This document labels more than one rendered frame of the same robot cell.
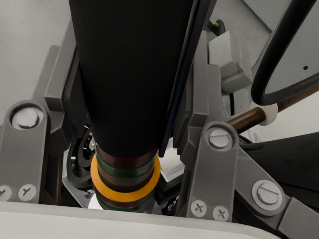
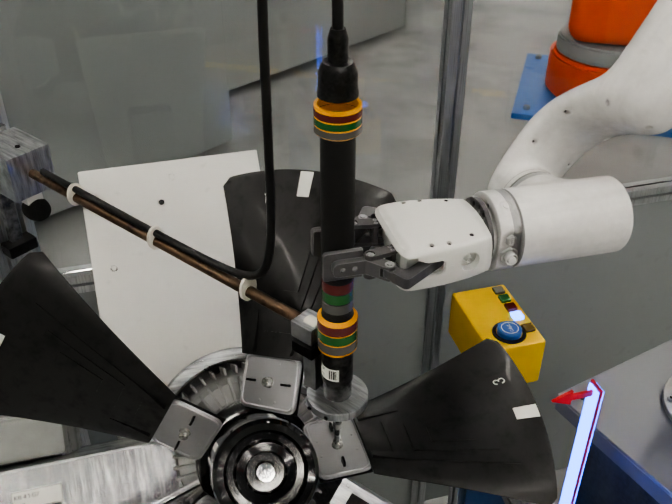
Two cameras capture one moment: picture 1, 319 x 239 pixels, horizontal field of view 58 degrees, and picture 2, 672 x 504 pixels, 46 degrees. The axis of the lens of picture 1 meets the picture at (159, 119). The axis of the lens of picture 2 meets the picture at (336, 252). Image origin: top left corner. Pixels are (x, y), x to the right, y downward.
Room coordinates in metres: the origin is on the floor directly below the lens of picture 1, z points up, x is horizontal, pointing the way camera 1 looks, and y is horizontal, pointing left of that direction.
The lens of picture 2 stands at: (0.17, 0.66, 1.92)
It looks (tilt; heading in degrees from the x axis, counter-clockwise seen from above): 35 degrees down; 261
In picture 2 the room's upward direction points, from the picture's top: straight up
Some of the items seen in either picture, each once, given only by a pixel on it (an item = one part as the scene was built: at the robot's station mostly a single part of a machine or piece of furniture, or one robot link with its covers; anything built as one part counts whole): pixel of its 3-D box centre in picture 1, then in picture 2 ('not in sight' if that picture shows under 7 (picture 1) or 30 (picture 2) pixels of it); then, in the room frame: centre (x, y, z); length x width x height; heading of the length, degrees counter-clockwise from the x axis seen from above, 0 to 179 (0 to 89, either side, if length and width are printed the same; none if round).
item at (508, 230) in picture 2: not in sight; (492, 231); (-0.10, 0.00, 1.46); 0.09 x 0.03 x 0.08; 97
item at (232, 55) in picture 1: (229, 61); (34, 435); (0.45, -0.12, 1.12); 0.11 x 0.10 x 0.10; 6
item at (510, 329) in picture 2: not in sight; (509, 331); (-0.26, -0.27, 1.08); 0.04 x 0.04 x 0.02
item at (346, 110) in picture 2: not in sight; (337, 118); (0.07, 0.01, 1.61); 0.04 x 0.04 x 0.03
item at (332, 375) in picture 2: not in sight; (337, 253); (0.07, 0.01, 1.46); 0.04 x 0.04 x 0.46
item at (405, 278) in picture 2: not in sight; (415, 262); (-0.01, 0.04, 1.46); 0.08 x 0.06 x 0.01; 66
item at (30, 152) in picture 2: not in sight; (12, 162); (0.48, -0.46, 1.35); 0.10 x 0.07 x 0.08; 131
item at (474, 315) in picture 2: not in sight; (494, 338); (-0.26, -0.32, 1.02); 0.16 x 0.10 x 0.11; 96
